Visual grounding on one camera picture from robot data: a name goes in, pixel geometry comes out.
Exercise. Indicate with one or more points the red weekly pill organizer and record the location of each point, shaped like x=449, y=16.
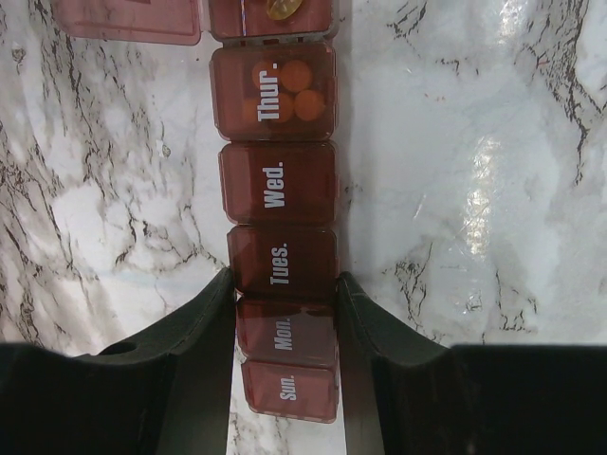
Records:
x=275, y=102

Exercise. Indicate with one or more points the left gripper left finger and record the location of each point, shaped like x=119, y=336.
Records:
x=163, y=390

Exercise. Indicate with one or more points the yellow pill in organizer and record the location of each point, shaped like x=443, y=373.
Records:
x=279, y=10

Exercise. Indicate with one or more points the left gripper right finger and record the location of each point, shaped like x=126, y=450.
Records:
x=405, y=394

